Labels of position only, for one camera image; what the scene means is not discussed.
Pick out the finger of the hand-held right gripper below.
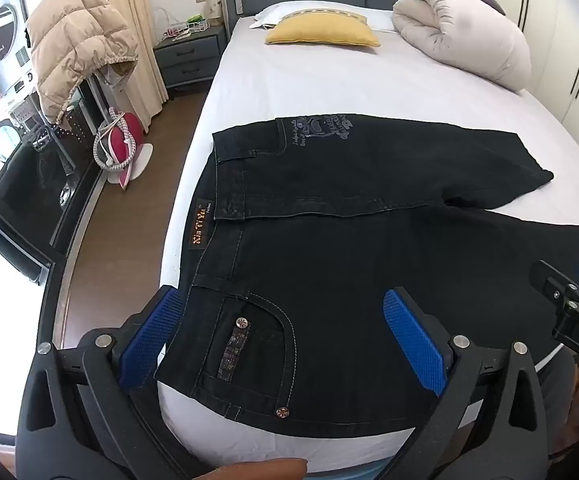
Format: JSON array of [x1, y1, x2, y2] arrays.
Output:
[[528, 261, 579, 312]]

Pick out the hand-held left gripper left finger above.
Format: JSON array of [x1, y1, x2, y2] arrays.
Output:
[[14, 285, 235, 480]]

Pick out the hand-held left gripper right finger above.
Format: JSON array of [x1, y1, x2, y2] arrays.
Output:
[[382, 287, 563, 480]]

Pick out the black denim pants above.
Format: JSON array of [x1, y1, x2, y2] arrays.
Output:
[[154, 114, 579, 440]]

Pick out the person's left hand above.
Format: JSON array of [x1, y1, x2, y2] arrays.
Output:
[[189, 459, 311, 480]]

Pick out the light blue cloth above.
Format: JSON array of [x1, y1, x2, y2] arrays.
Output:
[[308, 459, 386, 480]]

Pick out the red and white appliance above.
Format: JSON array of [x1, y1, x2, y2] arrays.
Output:
[[93, 107, 154, 191]]

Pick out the white wardrobe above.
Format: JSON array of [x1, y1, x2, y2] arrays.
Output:
[[489, 0, 579, 181]]

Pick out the folded white duvet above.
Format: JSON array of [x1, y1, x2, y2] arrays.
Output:
[[392, 0, 533, 92]]

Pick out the bed with white sheet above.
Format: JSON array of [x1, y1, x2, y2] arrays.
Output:
[[156, 0, 579, 480]]

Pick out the grey nightstand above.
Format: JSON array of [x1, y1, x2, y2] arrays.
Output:
[[152, 25, 227, 92]]

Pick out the beige puffer jacket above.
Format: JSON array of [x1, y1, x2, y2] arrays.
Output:
[[25, 0, 140, 126]]

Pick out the yellow pillow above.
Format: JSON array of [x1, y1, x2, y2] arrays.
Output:
[[264, 16, 381, 48]]

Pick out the white washing machine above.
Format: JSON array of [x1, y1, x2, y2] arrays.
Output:
[[0, 0, 35, 98]]

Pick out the white box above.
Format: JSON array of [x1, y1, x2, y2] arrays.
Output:
[[204, 0, 226, 27]]

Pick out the white pillow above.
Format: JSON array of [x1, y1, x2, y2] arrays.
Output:
[[249, 1, 405, 33]]

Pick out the black glass door frame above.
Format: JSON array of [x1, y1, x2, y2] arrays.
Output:
[[0, 0, 112, 306]]

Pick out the white braided cord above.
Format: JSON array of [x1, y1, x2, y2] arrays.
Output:
[[93, 109, 136, 170]]

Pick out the white wire rack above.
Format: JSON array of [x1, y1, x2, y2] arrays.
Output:
[[155, 7, 207, 42]]

